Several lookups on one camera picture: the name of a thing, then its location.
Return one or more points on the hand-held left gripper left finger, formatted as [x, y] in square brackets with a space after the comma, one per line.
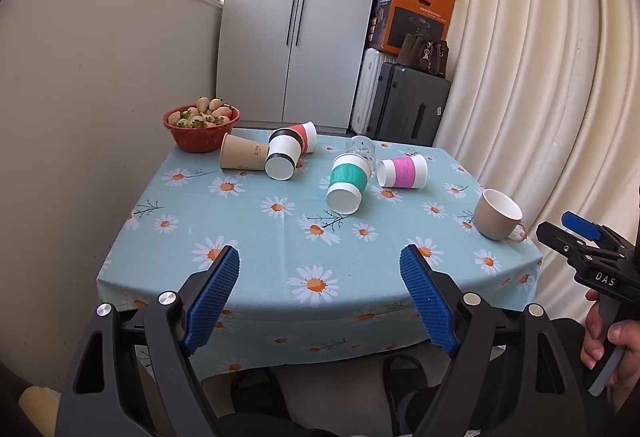
[212, 302]

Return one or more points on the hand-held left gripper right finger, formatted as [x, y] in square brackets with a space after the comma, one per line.
[430, 302]

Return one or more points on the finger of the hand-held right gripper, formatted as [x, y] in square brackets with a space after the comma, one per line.
[582, 224]
[555, 237]

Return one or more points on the white cup with pink sleeve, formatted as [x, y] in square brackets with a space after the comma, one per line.
[405, 171]

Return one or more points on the white cup with teal sleeve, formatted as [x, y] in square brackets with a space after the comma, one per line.
[348, 174]

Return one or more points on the brown paper cup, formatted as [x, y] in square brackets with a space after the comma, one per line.
[242, 153]

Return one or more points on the black and white paper cup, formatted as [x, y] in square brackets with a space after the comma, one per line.
[282, 151]

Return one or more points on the clear glass cup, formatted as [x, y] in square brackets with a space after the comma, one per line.
[361, 146]

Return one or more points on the white cup with red sleeve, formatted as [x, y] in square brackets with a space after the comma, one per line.
[301, 134]

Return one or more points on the person's right hand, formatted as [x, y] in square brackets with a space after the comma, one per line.
[625, 342]

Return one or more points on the beige ceramic mug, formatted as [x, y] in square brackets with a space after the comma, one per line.
[487, 223]

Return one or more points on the black slipper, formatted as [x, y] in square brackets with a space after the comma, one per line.
[257, 392]
[405, 374]

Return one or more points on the blue daisy print tablecloth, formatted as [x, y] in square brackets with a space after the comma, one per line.
[300, 237]

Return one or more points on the red colander bowl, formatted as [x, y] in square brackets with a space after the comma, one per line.
[200, 140]

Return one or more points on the cream curtain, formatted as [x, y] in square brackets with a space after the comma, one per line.
[525, 67]

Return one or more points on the pile of pale strawberries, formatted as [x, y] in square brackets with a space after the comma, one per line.
[202, 118]

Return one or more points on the dark grey suitcase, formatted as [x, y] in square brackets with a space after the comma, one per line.
[415, 104]

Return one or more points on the white suitcase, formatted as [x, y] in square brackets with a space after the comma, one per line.
[362, 92]

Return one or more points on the brown handbag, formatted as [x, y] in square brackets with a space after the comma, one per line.
[412, 56]

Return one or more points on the white two-door cabinet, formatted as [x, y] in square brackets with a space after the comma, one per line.
[260, 42]

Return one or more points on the orange and black cardboard box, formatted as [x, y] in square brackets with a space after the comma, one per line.
[422, 2]

